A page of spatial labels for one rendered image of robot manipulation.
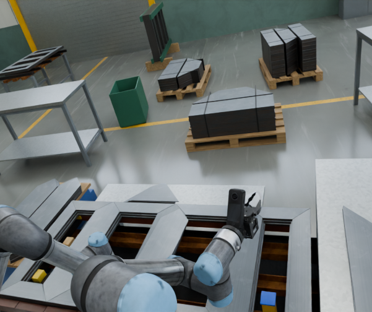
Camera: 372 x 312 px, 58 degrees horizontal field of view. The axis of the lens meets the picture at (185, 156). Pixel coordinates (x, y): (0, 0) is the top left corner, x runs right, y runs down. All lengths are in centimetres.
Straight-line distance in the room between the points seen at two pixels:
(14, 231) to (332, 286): 108
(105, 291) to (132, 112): 465
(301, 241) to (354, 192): 34
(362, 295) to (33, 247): 108
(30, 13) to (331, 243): 1014
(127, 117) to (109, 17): 504
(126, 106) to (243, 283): 397
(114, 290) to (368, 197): 133
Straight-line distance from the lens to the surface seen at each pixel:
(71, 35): 1047
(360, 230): 155
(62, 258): 126
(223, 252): 95
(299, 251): 175
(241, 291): 162
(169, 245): 187
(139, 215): 215
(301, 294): 160
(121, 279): 67
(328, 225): 159
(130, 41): 989
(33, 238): 118
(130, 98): 515
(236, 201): 101
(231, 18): 936
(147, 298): 64
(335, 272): 143
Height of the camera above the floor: 217
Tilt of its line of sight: 31 degrees down
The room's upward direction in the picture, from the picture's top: 14 degrees counter-clockwise
